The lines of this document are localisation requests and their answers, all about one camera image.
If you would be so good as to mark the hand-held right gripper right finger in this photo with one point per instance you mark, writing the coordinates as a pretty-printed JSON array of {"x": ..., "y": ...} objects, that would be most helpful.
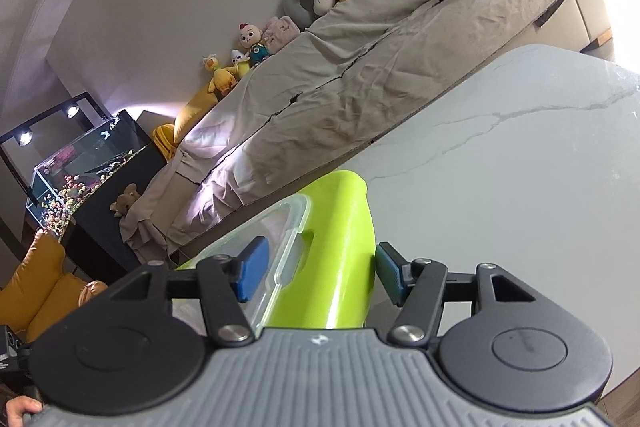
[{"x": 390, "y": 272}]

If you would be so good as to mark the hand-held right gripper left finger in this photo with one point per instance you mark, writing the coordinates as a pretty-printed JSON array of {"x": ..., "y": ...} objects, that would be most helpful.
[{"x": 252, "y": 269}]

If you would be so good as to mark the clear plastic storage box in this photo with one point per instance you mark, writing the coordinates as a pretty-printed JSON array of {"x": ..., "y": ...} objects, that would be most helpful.
[{"x": 240, "y": 227}]

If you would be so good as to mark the lime green plastic tray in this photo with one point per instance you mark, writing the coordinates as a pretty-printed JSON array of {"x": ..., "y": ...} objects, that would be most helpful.
[{"x": 340, "y": 257}]

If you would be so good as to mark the white marble desktop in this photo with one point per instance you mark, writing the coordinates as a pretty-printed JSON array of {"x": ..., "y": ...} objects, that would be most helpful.
[{"x": 500, "y": 182}]

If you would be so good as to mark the person's left hand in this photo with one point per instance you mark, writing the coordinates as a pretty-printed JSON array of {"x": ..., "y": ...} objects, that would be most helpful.
[{"x": 15, "y": 411}]

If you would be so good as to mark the yellow leather armchair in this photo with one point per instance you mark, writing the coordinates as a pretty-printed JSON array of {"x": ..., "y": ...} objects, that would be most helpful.
[{"x": 40, "y": 277}]

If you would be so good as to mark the black tank cabinet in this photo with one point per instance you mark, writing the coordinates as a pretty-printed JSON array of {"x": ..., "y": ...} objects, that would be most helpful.
[{"x": 115, "y": 237}]

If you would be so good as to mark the brown teddy bear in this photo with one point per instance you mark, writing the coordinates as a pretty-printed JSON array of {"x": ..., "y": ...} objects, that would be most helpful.
[{"x": 125, "y": 202}]

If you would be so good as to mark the folded yellow blanket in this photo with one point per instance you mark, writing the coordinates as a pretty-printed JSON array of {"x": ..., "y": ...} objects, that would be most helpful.
[{"x": 162, "y": 142}]

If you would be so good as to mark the glass fish tank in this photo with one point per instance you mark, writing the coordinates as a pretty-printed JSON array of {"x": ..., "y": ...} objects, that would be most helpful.
[{"x": 90, "y": 162}]

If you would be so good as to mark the yellow duck plush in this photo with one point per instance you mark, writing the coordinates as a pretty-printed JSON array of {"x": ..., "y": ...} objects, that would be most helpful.
[{"x": 220, "y": 77}]

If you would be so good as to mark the small white duck plush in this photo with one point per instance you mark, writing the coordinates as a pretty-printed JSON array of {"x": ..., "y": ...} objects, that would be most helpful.
[{"x": 239, "y": 57}]

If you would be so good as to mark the grey-beige sofa cover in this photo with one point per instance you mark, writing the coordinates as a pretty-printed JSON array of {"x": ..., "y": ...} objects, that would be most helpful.
[{"x": 400, "y": 47}]

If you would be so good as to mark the cartoon baby doll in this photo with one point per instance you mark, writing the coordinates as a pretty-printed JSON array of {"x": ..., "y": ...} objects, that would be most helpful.
[{"x": 252, "y": 42}]

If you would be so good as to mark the pink plush pillow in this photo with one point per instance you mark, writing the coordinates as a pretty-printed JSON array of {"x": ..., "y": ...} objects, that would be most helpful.
[{"x": 280, "y": 32}]

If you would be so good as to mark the grey cat pillow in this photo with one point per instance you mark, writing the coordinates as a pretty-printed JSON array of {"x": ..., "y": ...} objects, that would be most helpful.
[{"x": 295, "y": 2}]

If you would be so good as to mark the black lamp frame with spotlights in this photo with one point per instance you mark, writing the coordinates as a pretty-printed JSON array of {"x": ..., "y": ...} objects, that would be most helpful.
[{"x": 72, "y": 111}]

